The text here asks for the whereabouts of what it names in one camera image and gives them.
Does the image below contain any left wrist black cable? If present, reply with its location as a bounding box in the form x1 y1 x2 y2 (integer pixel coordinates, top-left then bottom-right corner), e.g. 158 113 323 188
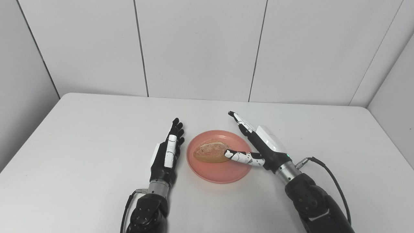
120 189 149 233

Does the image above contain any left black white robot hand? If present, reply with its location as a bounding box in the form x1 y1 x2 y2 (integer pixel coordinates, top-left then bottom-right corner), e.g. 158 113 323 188
149 118 185 188

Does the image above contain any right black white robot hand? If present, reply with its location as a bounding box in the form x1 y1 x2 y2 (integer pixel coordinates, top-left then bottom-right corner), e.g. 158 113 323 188
224 111 291 173

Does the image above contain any pink round plate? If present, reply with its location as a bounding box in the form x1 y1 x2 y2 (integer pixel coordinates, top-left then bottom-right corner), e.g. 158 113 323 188
186 130 253 184

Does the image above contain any golden bread roll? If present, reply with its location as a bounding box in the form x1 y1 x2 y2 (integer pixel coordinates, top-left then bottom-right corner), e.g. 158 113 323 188
193 139 232 163

